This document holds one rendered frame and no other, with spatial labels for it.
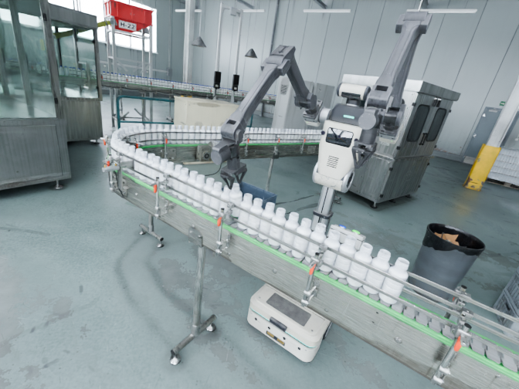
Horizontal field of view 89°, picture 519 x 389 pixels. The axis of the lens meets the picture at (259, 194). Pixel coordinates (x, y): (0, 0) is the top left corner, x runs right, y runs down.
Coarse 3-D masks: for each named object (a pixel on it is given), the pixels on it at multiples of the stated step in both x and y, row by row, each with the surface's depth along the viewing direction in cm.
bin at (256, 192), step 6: (240, 186) 197; (246, 186) 195; (252, 186) 192; (246, 192) 197; (252, 192) 194; (258, 192) 191; (264, 192) 188; (270, 192) 185; (252, 198) 195; (264, 198) 189; (270, 198) 176; (264, 204) 171
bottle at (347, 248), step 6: (348, 240) 96; (354, 240) 96; (342, 246) 98; (348, 246) 96; (342, 252) 97; (348, 252) 96; (354, 252) 97; (336, 258) 101; (342, 258) 98; (336, 264) 100; (342, 264) 98; (348, 264) 98; (342, 270) 99; (348, 270) 100; (342, 276) 100
